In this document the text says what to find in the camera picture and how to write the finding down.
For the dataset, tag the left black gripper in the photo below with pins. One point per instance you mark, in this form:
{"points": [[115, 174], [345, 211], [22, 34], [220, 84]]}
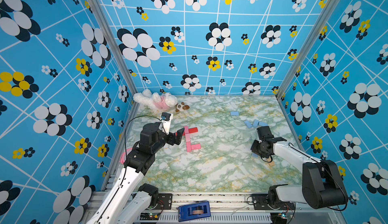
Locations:
{"points": [[173, 140]]}

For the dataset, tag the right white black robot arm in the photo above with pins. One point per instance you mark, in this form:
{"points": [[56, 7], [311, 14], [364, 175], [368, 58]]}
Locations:
{"points": [[321, 186]]}

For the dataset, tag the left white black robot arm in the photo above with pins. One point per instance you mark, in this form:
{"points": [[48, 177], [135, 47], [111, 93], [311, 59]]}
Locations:
{"points": [[117, 208]]}

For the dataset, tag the small brown white plush dog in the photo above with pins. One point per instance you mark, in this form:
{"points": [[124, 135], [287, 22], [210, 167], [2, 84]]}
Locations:
{"points": [[181, 107]]}

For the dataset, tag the white pink plush toy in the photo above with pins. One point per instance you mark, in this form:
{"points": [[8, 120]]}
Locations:
{"points": [[154, 101]]}

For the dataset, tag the pink alarm clock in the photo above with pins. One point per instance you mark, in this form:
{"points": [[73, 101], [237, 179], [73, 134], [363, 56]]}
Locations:
{"points": [[123, 157]]}

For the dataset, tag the blue box device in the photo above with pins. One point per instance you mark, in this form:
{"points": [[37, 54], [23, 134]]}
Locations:
{"points": [[194, 211]]}

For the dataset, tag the left circuit board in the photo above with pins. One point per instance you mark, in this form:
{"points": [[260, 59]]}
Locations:
{"points": [[150, 216]]}

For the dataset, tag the circuit board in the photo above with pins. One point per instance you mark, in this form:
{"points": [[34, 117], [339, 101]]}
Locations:
{"points": [[150, 216], [278, 216]]}

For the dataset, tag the right circuit board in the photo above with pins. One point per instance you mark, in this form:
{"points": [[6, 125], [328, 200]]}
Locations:
{"points": [[278, 216]]}

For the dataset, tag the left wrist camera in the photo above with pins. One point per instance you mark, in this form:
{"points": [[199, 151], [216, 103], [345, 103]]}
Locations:
{"points": [[166, 119]]}

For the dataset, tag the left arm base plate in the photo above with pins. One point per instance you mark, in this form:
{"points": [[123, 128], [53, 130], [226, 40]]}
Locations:
{"points": [[163, 202]]}

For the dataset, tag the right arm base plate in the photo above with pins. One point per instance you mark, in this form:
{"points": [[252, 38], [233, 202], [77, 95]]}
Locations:
{"points": [[260, 202]]}

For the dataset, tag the aluminium front rail frame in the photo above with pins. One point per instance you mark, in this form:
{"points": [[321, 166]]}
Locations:
{"points": [[228, 208]]}

